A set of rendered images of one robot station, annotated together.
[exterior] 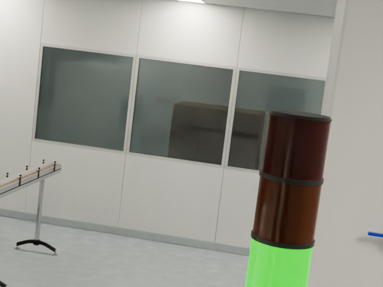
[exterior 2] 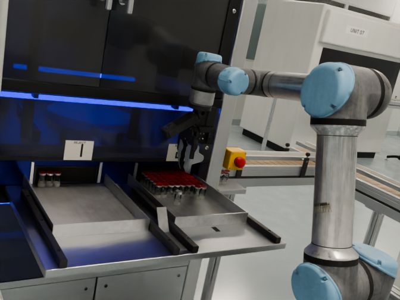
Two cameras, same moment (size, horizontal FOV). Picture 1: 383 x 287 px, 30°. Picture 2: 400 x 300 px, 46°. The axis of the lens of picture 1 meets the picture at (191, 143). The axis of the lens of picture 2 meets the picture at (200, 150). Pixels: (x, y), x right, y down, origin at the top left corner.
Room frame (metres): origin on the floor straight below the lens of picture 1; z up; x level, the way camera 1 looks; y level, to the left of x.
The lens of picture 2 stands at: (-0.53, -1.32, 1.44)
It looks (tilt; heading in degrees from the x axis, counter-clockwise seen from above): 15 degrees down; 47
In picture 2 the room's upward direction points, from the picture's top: 11 degrees clockwise
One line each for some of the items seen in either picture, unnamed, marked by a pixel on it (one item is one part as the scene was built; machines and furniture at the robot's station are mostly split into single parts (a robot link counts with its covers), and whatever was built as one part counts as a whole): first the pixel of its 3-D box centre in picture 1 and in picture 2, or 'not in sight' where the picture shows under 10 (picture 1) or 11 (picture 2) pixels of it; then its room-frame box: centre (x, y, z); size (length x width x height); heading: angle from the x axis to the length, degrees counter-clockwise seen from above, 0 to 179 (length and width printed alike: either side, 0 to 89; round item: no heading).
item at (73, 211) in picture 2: not in sight; (83, 200); (0.09, -0.20, 0.90); 0.34 x 0.26 x 0.04; 82
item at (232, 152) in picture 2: not in sight; (232, 158); (0.69, -0.17, 1.00); 0.08 x 0.07 x 0.07; 82
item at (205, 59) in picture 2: not in sight; (207, 72); (0.40, -0.27, 1.31); 0.09 x 0.08 x 0.11; 85
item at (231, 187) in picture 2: not in sight; (222, 184); (0.71, -0.13, 0.87); 0.14 x 0.13 x 0.02; 82
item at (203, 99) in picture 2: not in sight; (200, 97); (0.40, -0.27, 1.23); 0.08 x 0.08 x 0.05
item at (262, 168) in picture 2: not in sight; (263, 163); (1.00, -0.08, 0.92); 0.69 x 0.16 x 0.16; 172
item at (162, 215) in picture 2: not in sight; (171, 227); (0.23, -0.45, 0.91); 0.14 x 0.03 x 0.06; 82
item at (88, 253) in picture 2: not in sight; (145, 216); (0.25, -0.30, 0.87); 0.70 x 0.48 x 0.02; 172
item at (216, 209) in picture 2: not in sight; (184, 197); (0.43, -0.25, 0.90); 0.34 x 0.26 x 0.04; 82
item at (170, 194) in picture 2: not in sight; (178, 190); (0.43, -0.21, 0.91); 0.18 x 0.02 x 0.05; 172
